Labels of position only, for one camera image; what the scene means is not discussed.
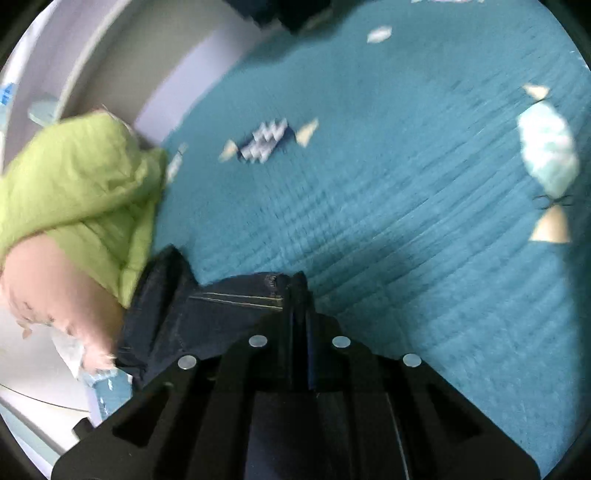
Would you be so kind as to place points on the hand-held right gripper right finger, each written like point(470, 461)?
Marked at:
point(318, 341)

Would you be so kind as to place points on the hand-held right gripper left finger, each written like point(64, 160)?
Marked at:
point(288, 318)

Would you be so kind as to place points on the dark denim pants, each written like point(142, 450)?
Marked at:
point(207, 323)

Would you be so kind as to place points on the teal candy-print bed blanket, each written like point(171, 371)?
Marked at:
point(392, 207)

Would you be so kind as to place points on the pink quilt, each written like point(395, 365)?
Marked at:
point(51, 286)

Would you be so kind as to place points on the green quilt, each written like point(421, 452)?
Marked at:
point(78, 184)

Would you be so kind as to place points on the blue box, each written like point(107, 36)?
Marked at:
point(7, 94)

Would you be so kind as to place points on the lilac wall shelf unit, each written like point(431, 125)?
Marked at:
point(194, 69)

